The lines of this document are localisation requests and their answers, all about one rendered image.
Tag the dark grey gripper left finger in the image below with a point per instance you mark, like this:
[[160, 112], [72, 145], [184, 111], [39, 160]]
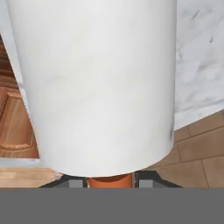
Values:
[[71, 182]]

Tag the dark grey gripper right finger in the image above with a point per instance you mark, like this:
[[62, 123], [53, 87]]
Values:
[[148, 181]]

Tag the brown wooden cupboard door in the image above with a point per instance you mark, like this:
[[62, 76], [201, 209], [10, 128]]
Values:
[[14, 128]]

